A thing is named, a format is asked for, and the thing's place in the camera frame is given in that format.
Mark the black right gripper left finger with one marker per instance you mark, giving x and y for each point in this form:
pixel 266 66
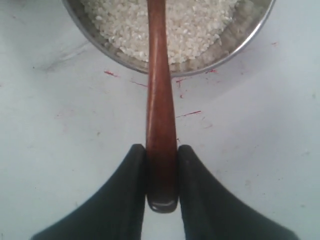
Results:
pixel 114 212

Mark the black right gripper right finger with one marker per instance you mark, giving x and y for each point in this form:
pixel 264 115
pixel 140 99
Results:
pixel 210 212

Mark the brown wooden spoon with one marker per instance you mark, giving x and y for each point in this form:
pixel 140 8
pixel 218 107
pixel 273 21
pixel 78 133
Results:
pixel 161 141

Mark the white rice grains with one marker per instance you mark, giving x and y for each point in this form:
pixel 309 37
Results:
pixel 191 25

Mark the steel bowl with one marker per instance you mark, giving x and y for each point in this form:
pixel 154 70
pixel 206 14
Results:
pixel 248 19

